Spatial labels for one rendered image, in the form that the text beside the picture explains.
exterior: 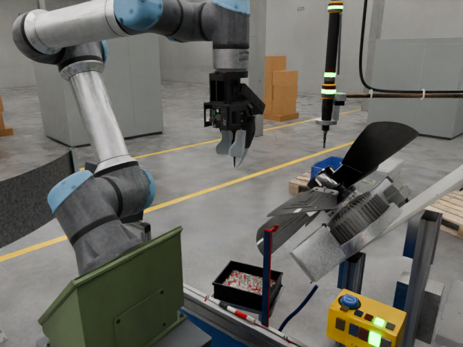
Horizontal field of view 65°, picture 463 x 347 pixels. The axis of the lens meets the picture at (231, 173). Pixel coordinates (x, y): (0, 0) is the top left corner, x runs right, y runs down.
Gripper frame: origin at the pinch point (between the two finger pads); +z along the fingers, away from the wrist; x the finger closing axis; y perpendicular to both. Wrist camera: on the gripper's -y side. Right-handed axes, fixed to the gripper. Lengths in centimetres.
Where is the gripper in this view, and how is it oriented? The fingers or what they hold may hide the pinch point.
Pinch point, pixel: (237, 160)
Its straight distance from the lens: 83.5
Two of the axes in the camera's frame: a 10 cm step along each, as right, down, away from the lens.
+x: 8.0, 1.8, -5.7
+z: 0.1, 9.5, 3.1
